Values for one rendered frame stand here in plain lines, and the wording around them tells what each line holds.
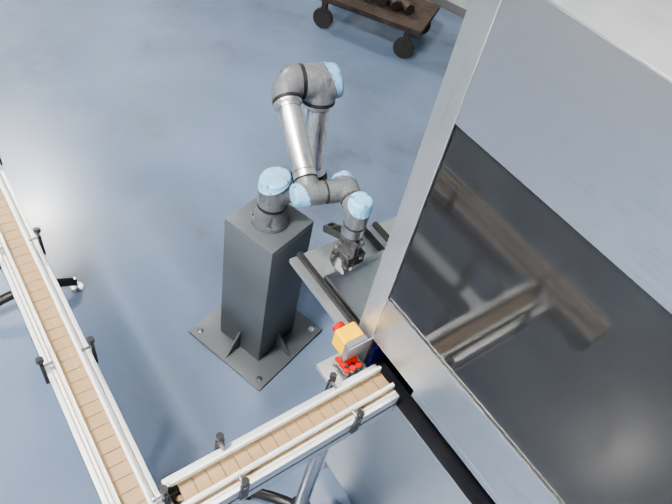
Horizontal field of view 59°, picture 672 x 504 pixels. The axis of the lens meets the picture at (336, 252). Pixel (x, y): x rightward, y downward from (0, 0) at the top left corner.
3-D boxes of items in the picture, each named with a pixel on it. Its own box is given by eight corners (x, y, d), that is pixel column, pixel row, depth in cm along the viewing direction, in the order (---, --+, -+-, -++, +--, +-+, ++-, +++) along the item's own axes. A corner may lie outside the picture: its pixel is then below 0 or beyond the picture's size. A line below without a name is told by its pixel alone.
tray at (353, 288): (441, 323, 203) (444, 317, 200) (382, 356, 190) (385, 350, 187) (381, 255, 219) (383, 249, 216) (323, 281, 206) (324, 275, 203)
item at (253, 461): (366, 374, 189) (376, 347, 177) (395, 414, 182) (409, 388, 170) (159, 488, 156) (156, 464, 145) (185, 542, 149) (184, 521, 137)
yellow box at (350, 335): (363, 351, 181) (368, 338, 175) (344, 361, 177) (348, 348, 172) (349, 332, 184) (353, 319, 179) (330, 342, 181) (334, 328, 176)
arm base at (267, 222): (242, 218, 231) (243, 200, 224) (268, 200, 241) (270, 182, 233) (271, 239, 227) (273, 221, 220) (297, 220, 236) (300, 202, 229)
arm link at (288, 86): (265, 57, 188) (299, 201, 177) (298, 55, 192) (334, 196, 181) (259, 77, 199) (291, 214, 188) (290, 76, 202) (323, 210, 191)
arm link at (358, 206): (368, 187, 183) (378, 206, 179) (361, 211, 192) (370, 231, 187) (345, 189, 181) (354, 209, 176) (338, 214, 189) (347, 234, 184)
